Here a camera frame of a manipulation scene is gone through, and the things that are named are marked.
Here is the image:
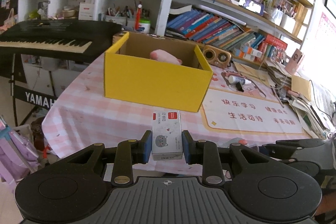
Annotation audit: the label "orange white box upper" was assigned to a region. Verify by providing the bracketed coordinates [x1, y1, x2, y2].
[241, 46, 263, 57]

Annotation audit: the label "kraft paper sheets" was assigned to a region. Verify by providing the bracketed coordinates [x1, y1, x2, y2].
[234, 61, 273, 87]

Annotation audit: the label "small white cat box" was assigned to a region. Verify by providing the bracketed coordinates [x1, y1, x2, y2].
[151, 110, 183, 161]

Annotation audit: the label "pink checkered tablecloth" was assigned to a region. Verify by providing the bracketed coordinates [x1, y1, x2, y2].
[42, 56, 309, 158]

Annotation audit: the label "messy paper stack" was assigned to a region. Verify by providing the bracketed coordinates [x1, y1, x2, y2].
[262, 58, 335, 139]

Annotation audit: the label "black yamaha keyboard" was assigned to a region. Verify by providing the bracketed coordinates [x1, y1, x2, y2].
[1, 19, 122, 63]

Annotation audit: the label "orange white box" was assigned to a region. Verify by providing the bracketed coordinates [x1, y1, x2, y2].
[234, 49, 256, 61]
[241, 46, 263, 57]

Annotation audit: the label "yellow cardboard box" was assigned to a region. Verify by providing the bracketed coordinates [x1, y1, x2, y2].
[104, 32, 213, 113]

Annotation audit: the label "black cable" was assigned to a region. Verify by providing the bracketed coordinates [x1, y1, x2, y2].
[308, 79, 336, 130]

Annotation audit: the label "pink plush pig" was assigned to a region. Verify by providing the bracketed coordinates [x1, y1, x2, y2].
[149, 50, 182, 65]

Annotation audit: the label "orange white box lower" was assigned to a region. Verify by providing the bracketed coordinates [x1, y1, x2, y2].
[234, 49, 256, 61]

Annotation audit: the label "purple grey toy truck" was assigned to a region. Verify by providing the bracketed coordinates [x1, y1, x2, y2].
[223, 138, 248, 148]

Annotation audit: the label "printed desk mat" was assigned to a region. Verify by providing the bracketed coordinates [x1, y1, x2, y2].
[201, 68, 304, 135]

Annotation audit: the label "black binder clip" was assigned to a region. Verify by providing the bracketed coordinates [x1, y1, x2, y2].
[236, 82, 244, 92]

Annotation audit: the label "wooden pencil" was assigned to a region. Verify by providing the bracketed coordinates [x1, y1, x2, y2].
[271, 87, 284, 108]

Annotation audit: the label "brown paper envelope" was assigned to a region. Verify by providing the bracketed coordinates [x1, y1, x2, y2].
[291, 76, 311, 101]

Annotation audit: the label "smartphone on shelf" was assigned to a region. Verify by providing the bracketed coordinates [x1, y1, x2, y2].
[239, 0, 264, 16]

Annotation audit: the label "white spray bottle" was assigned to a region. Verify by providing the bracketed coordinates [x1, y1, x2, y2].
[228, 75, 252, 85]

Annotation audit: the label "brown retro radio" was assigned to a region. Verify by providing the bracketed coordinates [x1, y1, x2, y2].
[202, 45, 232, 69]

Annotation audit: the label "row of leaning books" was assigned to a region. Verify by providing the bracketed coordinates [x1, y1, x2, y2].
[166, 8, 288, 62]

